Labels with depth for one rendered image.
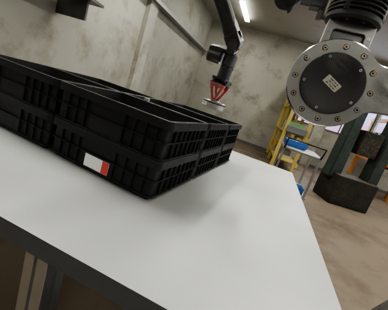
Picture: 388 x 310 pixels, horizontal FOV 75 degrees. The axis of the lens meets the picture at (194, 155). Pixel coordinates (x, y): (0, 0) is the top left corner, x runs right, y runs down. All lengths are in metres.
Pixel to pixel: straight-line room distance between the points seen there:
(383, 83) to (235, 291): 0.54
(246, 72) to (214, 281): 8.26
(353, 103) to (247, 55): 8.08
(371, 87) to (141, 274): 0.62
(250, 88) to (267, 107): 0.82
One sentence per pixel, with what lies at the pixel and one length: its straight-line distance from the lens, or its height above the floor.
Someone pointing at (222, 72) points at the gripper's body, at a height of 1.13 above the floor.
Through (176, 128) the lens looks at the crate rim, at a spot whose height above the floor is 0.91.
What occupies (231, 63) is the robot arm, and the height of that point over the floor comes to 1.18.
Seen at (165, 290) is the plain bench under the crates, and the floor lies 0.70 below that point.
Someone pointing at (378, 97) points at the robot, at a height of 1.13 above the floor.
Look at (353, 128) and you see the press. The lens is 4.87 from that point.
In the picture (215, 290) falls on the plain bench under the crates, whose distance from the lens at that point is 0.52.
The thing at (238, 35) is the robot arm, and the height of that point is 1.28.
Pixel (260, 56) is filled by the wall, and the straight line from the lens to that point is 8.68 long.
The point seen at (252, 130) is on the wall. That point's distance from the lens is 8.48.
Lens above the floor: 1.01
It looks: 13 degrees down
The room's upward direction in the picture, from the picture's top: 18 degrees clockwise
